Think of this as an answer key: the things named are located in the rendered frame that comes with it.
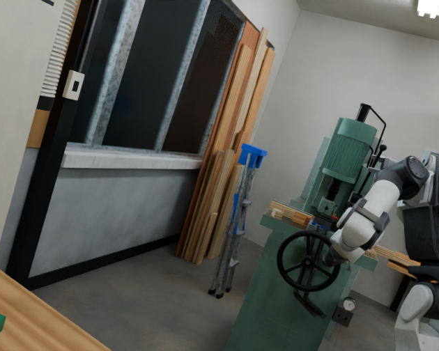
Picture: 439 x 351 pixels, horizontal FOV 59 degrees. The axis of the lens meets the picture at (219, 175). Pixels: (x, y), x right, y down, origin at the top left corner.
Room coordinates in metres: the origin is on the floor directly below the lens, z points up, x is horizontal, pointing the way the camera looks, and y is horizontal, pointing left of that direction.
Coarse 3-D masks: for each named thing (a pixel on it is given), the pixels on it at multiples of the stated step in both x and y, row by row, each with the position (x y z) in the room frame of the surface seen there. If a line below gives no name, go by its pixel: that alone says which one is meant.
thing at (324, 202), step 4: (324, 200) 2.03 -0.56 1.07; (328, 200) 2.08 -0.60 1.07; (320, 204) 2.04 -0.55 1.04; (324, 204) 2.03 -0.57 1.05; (328, 204) 2.03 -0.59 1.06; (332, 204) 2.02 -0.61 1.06; (320, 208) 2.03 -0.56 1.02; (324, 208) 2.03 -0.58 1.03; (332, 208) 2.02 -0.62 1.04; (324, 212) 2.03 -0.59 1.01; (328, 212) 2.02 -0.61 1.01
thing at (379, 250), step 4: (284, 212) 2.11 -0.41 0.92; (288, 212) 2.11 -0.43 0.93; (292, 212) 2.10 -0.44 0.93; (284, 216) 2.11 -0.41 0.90; (288, 216) 2.11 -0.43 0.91; (292, 216) 2.10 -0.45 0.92; (376, 248) 2.00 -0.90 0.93; (380, 248) 1.99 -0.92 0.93; (384, 248) 2.00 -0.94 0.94; (376, 252) 1.99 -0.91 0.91; (380, 252) 1.99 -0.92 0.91; (384, 252) 1.99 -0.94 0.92; (388, 252) 1.98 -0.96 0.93; (392, 252) 1.98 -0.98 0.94; (384, 256) 1.98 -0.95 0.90; (388, 256) 1.98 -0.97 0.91; (392, 256) 1.98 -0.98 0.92
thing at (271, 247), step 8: (272, 232) 2.08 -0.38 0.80; (272, 240) 1.96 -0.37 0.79; (264, 248) 1.97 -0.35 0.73; (272, 248) 1.96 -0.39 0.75; (288, 248) 1.94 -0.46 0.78; (296, 248) 1.93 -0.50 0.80; (288, 256) 1.94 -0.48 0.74; (296, 256) 1.93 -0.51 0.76; (296, 264) 1.92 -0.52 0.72; (320, 264) 1.90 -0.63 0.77; (320, 272) 1.90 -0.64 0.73; (344, 272) 1.87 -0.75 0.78; (336, 280) 1.88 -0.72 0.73; (344, 280) 1.87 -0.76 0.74
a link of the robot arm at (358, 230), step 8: (352, 216) 1.22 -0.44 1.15; (360, 216) 1.22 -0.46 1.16; (344, 224) 1.23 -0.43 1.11; (352, 224) 1.21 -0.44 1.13; (360, 224) 1.20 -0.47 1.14; (368, 224) 1.20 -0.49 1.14; (344, 232) 1.22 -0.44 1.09; (352, 232) 1.21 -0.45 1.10; (360, 232) 1.20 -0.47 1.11; (368, 232) 1.19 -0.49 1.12; (376, 232) 1.19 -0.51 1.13; (344, 240) 1.24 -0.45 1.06; (352, 240) 1.21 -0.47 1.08; (360, 240) 1.20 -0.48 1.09; (368, 240) 1.19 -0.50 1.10; (344, 248) 1.33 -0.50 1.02; (352, 248) 1.26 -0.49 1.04; (368, 248) 1.19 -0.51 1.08
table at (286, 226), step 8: (264, 216) 1.98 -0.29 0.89; (264, 224) 1.98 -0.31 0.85; (272, 224) 1.97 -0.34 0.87; (280, 224) 1.96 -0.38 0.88; (288, 224) 1.95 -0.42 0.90; (296, 224) 2.01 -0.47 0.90; (280, 232) 1.96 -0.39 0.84; (288, 232) 1.95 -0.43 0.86; (360, 256) 1.86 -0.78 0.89; (368, 256) 1.86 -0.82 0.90; (360, 264) 1.86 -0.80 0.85; (368, 264) 1.85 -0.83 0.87; (376, 264) 1.84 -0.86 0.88
